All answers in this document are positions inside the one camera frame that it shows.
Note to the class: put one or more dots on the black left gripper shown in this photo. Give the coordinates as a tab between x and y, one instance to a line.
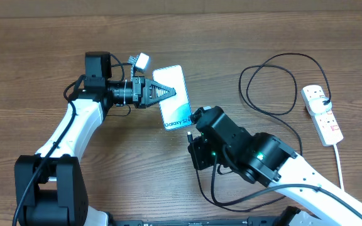
139	83

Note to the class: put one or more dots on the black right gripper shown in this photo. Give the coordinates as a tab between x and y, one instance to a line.
198	147

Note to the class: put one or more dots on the Samsung Galaxy smartphone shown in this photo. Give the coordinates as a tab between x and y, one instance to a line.
176	110

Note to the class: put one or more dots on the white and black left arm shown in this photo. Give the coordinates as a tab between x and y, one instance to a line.
50	188

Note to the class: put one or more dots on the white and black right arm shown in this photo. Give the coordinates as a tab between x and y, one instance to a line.
266	159

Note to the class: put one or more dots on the white USB charger plug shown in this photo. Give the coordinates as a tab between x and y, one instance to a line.
319	106

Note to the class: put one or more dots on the white power extension strip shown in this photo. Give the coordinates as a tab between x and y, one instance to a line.
325	124

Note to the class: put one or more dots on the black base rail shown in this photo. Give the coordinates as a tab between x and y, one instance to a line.
250	221

